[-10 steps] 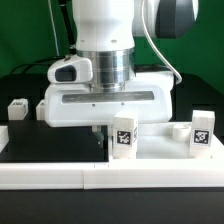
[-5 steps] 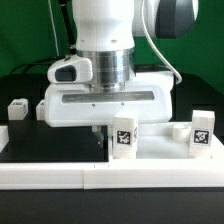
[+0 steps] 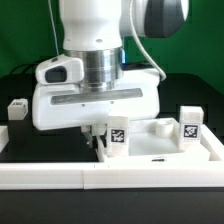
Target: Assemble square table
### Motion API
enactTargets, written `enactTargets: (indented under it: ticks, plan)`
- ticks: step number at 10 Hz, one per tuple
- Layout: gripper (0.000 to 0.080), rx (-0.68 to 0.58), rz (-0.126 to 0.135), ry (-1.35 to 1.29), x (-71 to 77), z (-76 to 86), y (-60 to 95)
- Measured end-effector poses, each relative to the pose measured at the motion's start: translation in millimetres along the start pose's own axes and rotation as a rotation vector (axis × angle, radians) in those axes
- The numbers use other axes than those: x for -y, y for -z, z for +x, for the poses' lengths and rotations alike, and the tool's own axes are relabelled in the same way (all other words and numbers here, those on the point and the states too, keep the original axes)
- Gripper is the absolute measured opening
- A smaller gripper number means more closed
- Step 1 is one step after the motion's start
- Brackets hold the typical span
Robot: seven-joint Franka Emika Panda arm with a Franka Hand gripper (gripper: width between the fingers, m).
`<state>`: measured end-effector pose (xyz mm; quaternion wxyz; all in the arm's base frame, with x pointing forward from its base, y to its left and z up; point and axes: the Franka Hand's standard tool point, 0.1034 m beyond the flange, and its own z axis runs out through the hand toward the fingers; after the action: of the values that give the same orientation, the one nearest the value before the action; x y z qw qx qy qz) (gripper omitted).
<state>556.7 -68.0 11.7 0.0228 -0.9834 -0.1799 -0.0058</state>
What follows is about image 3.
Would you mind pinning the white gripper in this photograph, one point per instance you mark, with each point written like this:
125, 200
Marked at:
135, 95

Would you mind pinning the white square table top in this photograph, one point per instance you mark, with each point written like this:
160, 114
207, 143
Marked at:
153, 141

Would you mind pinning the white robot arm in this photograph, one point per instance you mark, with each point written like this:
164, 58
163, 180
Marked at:
80, 87

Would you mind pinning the white U-shaped obstacle fence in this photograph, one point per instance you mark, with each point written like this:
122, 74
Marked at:
102, 176

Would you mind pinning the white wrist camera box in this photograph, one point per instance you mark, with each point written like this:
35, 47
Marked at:
60, 70

